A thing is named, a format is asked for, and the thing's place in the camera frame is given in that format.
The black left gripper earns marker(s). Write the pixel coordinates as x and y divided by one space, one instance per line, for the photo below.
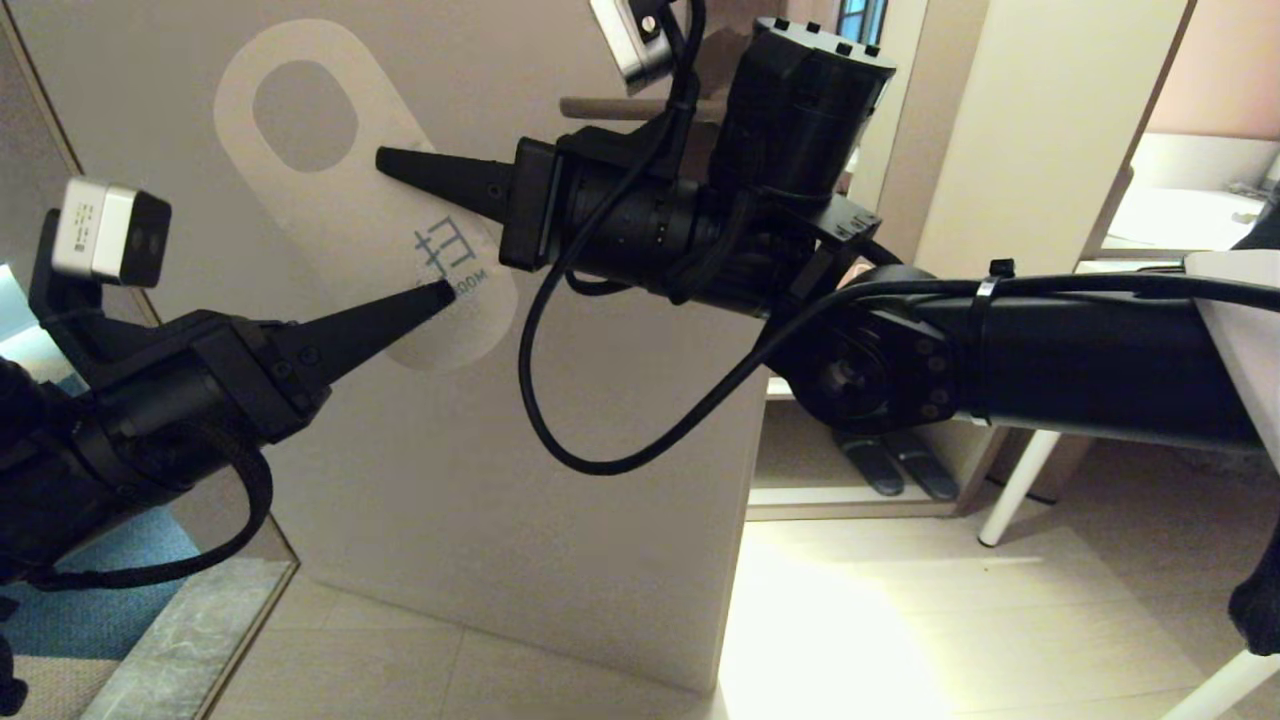
230 370

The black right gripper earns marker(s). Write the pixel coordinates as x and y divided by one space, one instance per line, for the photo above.
620 225

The grey-blue do-not-disturb door sign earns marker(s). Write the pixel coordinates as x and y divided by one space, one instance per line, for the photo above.
320 220

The beige wooden door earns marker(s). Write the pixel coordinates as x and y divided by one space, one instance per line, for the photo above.
450 450

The grey marble threshold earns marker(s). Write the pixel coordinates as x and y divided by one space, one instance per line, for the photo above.
190 640

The cream wardrobe shelf unit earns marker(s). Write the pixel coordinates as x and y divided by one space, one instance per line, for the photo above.
1030 150

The white table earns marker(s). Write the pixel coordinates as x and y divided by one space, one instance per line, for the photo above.
1020 480

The beige trash bin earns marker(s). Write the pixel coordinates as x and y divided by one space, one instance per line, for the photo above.
1065 465

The white washbasin countertop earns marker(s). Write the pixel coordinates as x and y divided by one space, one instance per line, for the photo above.
1170 210

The clear plastic bag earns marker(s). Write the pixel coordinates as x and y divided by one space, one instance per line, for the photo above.
1230 460

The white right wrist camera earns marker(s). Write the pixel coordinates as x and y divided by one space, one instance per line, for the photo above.
630 50

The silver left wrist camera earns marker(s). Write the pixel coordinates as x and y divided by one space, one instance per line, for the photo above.
100 230

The tall wall mirror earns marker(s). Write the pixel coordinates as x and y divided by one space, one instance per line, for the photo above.
860 20

